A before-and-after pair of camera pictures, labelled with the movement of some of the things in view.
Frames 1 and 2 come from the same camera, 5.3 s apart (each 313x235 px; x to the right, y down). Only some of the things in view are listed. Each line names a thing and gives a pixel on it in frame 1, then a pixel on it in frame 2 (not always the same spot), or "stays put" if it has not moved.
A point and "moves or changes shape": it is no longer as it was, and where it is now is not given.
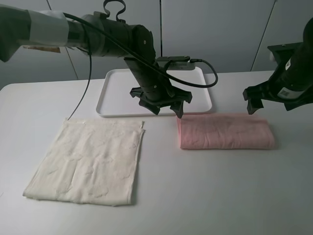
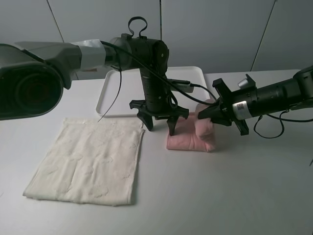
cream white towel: (91, 162) stays put
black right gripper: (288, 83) -> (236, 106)
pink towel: (225, 131) moves or changes shape
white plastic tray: (115, 100) stays put
